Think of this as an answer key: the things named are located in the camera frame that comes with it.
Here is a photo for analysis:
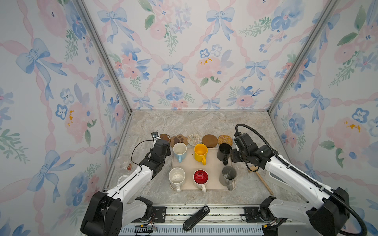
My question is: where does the yellow mug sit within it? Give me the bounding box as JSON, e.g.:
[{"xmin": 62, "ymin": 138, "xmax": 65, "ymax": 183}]
[{"xmin": 194, "ymin": 144, "xmax": 208, "ymax": 165}]

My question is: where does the black handheld device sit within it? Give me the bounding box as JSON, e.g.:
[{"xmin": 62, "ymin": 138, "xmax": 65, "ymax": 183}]
[{"xmin": 183, "ymin": 206, "xmax": 211, "ymax": 232}]

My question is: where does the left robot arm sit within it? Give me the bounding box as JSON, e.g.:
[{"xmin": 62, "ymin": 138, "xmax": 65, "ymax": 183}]
[{"xmin": 80, "ymin": 139, "xmax": 171, "ymax": 236}]

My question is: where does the light blue mug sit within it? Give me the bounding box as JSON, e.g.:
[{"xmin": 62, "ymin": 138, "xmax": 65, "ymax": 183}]
[{"xmin": 173, "ymin": 143, "xmax": 187, "ymax": 163}]

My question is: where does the grey mug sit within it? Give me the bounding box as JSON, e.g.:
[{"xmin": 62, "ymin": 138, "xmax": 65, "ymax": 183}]
[{"xmin": 219, "ymin": 166, "xmax": 237, "ymax": 191}]

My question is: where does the clear plastic snack cup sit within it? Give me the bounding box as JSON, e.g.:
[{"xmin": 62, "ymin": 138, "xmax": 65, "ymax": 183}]
[{"xmin": 117, "ymin": 156, "xmax": 133, "ymax": 171}]

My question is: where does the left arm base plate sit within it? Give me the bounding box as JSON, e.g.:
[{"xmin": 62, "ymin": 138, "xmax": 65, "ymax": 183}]
[{"xmin": 132, "ymin": 206, "xmax": 167, "ymax": 223}]

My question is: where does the black mug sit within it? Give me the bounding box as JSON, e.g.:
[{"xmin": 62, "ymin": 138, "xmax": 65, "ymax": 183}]
[{"xmin": 217, "ymin": 143, "xmax": 232, "ymax": 166}]

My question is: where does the wicker rattan coaster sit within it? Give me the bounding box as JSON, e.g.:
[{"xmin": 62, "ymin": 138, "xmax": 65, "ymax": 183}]
[{"xmin": 218, "ymin": 135, "xmax": 233, "ymax": 146}]

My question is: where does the red interior white mug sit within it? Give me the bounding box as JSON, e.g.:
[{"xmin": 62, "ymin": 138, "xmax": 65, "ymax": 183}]
[{"xmin": 193, "ymin": 169, "xmax": 209, "ymax": 193}]

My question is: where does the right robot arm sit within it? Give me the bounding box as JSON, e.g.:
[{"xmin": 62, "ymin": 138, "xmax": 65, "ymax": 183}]
[{"xmin": 231, "ymin": 131, "xmax": 359, "ymax": 236}]

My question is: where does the multicolour woven rope coaster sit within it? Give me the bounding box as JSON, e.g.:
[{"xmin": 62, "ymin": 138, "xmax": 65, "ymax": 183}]
[{"xmin": 188, "ymin": 133, "xmax": 202, "ymax": 147}]

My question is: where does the plain round wooden coaster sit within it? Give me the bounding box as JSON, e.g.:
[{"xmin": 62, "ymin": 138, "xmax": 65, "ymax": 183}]
[{"xmin": 202, "ymin": 134, "xmax": 218, "ymax": 148}]

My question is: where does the small white round lid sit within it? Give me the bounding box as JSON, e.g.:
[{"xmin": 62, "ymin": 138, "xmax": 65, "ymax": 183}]
[{"xmin": 117, "ymin": 175, "xmax": 129, "ymax": 185}]

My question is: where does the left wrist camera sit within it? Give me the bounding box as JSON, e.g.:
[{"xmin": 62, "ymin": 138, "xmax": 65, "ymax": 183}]
[{"xmin": 151, "ymin": 131, "xmax": 160, "ymax": 141}]

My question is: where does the wooden mallet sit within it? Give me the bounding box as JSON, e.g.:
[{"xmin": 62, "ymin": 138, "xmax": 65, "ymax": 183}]
[{"xmin": 249, "ymin": 165, "xmax": 274, "ymax": 196}]

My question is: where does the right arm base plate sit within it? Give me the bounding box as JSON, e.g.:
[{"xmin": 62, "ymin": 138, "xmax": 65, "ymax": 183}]
[{"xmin": 241, "ymin": 206, "xmax": 264, "ymax": 223}]

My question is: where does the beige serving tray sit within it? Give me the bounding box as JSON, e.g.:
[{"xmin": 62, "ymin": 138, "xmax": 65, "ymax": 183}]
[{"xmin": 171, "ymin": 148, "xmax": 228, "ymax": 191}]

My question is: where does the scratched dark wooden coaster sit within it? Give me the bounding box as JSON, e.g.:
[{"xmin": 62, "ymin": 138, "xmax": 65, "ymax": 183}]
[{"xmin": 159, "ymin": 134, "xmax": 171, "ymax": 143}]

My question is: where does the cork paw print coaster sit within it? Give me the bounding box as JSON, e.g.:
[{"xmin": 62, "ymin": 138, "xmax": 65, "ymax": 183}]
[{"xmin": 170, "ymin": 134, "xmax": 189, "ymax": 148}]

